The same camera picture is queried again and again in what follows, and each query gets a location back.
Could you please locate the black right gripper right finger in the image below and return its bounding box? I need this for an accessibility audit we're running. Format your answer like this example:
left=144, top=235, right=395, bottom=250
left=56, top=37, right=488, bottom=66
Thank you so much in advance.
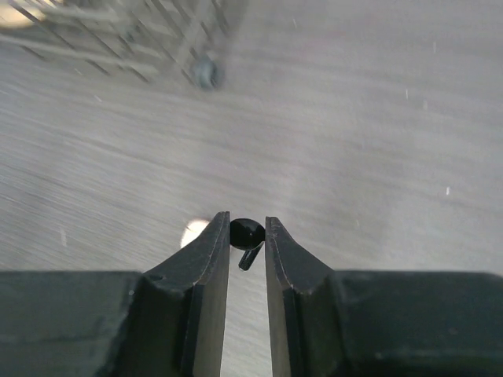
left=265, top=218, right=502, bottom=376

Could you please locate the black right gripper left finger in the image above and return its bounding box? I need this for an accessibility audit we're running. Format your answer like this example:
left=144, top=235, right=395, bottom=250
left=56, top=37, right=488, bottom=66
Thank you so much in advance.
left=1, top=212, right=230, bottom=376

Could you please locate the beige earbud charging case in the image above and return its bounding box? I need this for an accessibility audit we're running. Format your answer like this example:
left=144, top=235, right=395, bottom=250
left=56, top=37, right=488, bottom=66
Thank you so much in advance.
left=180, top=218, right=209, bottom=248

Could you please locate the black earbud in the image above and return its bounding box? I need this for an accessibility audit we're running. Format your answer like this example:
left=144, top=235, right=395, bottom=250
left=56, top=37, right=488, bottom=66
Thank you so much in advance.
left=229, top=218, right=266, bottom=271

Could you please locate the grey wire dish rack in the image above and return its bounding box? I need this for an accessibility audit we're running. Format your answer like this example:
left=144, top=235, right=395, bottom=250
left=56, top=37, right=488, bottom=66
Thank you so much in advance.
left=1, top=1, right=247, bottom=91

